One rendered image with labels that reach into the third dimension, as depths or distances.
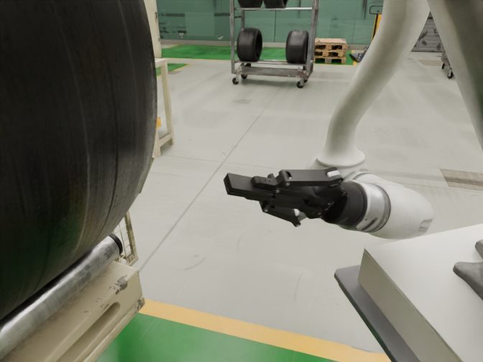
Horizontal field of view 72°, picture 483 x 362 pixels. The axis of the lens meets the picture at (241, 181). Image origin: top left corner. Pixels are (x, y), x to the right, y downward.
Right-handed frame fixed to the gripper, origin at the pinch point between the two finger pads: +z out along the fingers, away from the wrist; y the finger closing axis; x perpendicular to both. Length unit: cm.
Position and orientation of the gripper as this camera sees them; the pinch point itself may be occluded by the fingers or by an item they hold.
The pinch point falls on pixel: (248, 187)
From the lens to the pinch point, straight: 48.4
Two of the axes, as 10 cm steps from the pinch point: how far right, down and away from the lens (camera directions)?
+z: -8.6, -1.6, -4.9
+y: -4.6, 6.7, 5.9
